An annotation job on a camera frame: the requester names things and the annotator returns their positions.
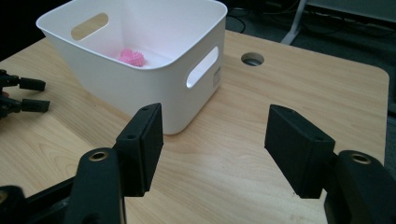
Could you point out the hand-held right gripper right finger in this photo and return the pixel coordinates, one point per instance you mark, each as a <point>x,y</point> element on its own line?
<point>295,149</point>

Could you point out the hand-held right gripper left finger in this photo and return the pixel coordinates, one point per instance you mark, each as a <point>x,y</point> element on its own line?
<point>141,152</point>

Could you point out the white plastic bin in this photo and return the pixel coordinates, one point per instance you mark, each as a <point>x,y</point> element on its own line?
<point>140,90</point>

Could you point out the pink fuzzy ball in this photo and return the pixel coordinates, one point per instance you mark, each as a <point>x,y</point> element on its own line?
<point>132,58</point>

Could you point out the white metal table leg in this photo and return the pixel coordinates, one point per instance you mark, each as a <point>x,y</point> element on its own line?
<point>294,23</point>

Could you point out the grey panel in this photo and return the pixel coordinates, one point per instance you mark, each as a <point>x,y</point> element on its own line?
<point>355,7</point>

